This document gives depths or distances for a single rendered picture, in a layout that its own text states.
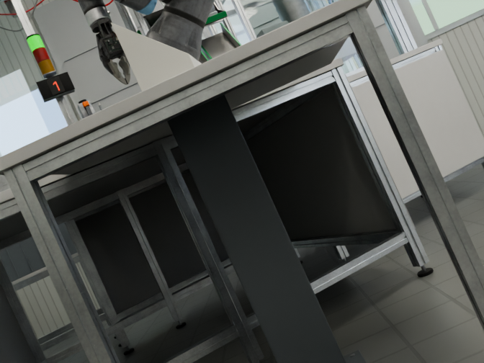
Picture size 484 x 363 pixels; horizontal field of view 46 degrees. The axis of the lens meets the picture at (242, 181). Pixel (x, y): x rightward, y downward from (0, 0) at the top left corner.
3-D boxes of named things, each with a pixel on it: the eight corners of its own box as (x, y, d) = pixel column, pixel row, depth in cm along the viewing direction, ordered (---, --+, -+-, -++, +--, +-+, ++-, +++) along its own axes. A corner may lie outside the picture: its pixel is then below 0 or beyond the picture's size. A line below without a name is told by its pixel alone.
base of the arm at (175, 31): (195, 58, 143) (209, 21, 142) (140, 35, 143) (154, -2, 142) (199, 64, 158) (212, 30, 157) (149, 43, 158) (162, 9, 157)
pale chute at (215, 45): (251, 63, 212) (248, 52, 209) (219, 75, 210) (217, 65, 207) (223, 32, 232) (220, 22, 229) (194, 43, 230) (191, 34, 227)
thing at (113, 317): (431, 193, 374) (378, 75, 374) (124, 356, 302) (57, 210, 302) (400, 199, 410) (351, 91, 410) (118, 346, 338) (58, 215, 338)
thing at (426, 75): (505, 179, 312) (441, 38, 312) (344, 267, 276) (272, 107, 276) (429, 193, 376) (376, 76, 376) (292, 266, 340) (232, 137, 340)
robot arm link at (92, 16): (84, 20, 188) (107, 13, 190) (90, 32, 188) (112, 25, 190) (85, 11, 180) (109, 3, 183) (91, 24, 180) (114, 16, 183)
